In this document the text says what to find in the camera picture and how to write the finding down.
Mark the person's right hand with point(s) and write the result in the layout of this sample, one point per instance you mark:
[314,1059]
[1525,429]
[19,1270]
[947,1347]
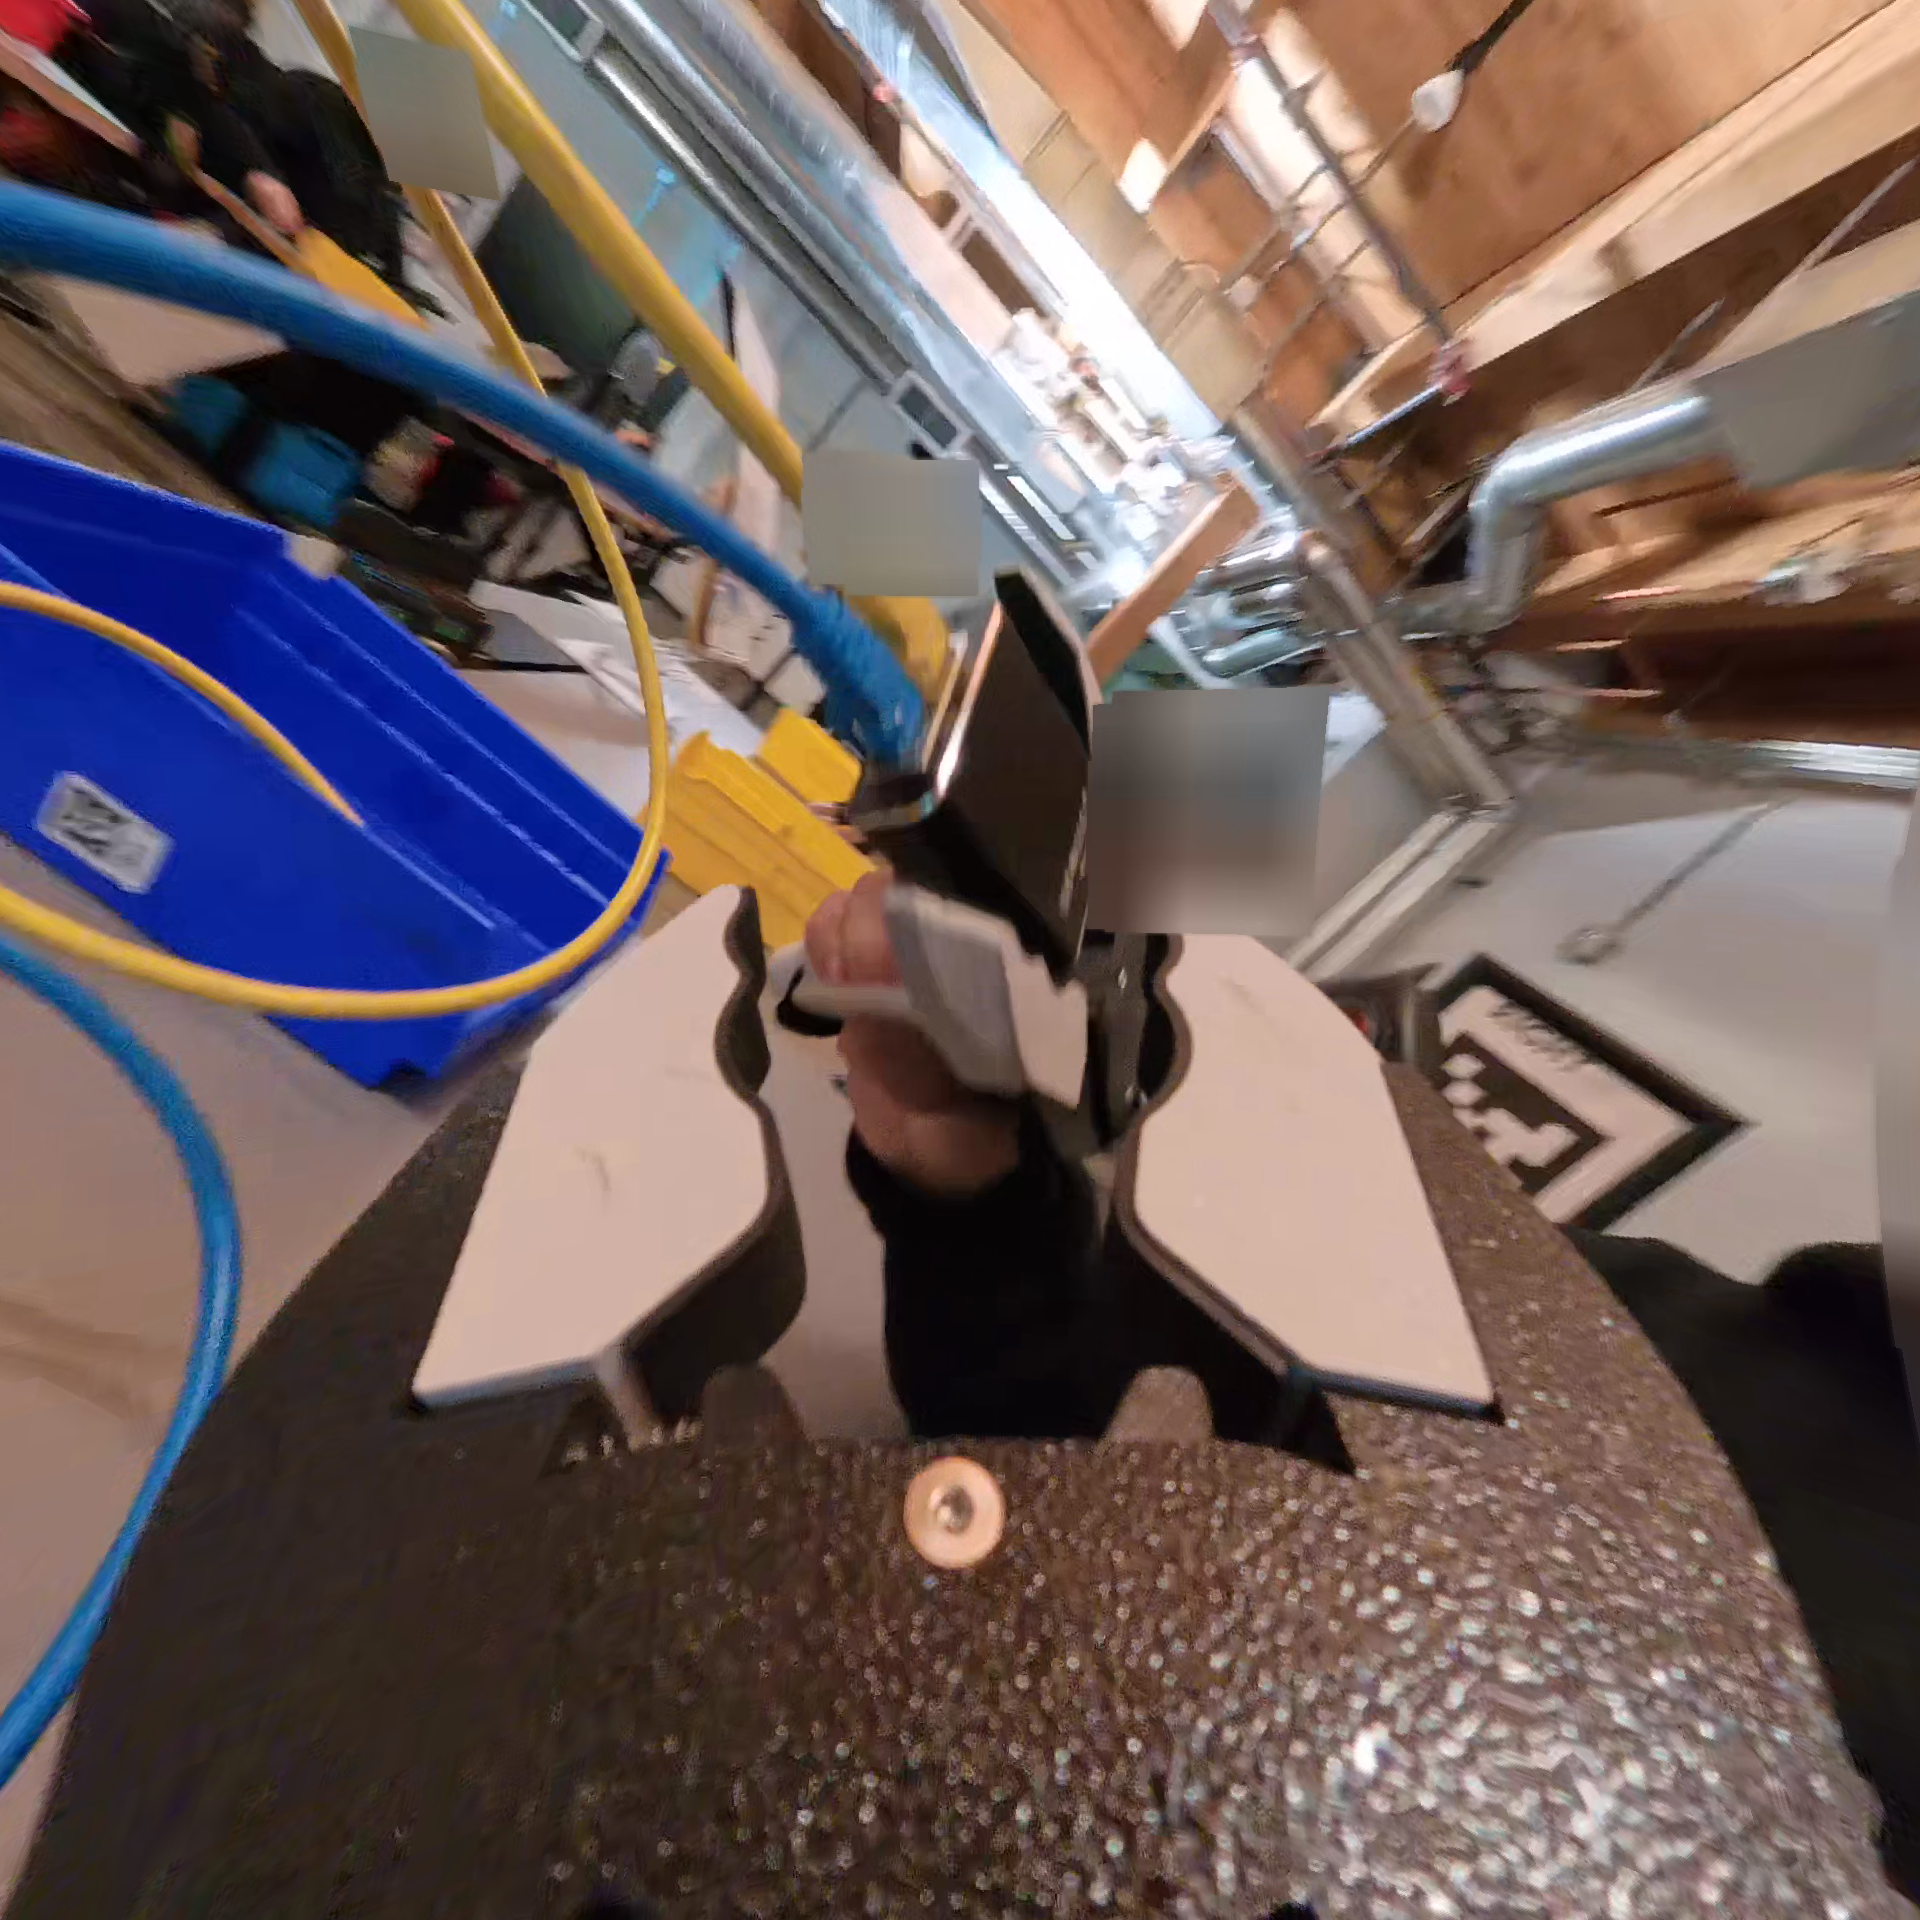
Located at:
[921,1125]

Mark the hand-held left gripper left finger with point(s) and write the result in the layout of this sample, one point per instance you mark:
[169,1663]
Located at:
[599,1172]

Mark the black white marker tag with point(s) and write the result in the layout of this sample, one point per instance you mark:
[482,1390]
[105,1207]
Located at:
[1560,1097]

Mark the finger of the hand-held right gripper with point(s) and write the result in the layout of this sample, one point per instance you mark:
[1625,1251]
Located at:
[998,1004]

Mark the black network box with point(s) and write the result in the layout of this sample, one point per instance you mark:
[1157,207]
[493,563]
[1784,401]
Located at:
[1005,751]

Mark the silver duct pipe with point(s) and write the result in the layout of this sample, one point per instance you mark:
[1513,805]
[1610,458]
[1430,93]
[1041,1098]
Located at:
[1545,481]

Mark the yellow plastic bin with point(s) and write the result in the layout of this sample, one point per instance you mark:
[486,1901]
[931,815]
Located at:
[750,826]

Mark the blue plastic bin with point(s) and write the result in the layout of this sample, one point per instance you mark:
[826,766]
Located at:
[375,781]

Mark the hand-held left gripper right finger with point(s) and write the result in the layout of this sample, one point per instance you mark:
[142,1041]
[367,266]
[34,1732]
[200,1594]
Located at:
[1305,1185]

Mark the grey desk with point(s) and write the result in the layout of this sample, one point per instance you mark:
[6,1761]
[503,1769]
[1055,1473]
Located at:
[149,1172]

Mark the hanging white lamp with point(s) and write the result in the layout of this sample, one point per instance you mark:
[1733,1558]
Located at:
[1437,99]

